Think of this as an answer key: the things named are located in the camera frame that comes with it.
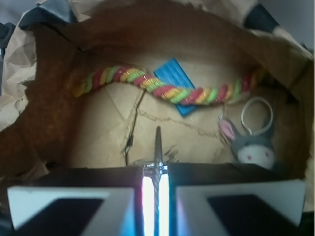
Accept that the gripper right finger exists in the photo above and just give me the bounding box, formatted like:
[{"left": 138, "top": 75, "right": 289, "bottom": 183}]
[{"left": 169, "top": 163, "right": 306, "bottom": 236}]

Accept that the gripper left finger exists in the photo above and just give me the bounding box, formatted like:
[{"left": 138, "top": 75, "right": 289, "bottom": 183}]
[{"left": 7, "top": 167, "right": 144, "bottom": 236}]

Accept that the grey plush donkey toy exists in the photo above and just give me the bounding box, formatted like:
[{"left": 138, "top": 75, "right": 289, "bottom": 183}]
[{"left": 219, "top": 97, "right": 277, "bottom": 170}]

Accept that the blue ridged plastic block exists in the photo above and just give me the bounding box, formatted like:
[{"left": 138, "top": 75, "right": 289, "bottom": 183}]
[{"left": 154, "top": 59, "right": 197, "bottom": 117}]

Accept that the brown paper bag bin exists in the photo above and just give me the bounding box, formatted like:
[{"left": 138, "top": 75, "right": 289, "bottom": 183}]
[{"left": 0, "top": 0, "right": 314, "bottom": 211}]

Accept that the multicolour twisted rope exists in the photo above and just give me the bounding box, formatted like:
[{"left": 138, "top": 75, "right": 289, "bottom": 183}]
[{"left": 71, "top": 65, "right": 269, "bottom": 106}]

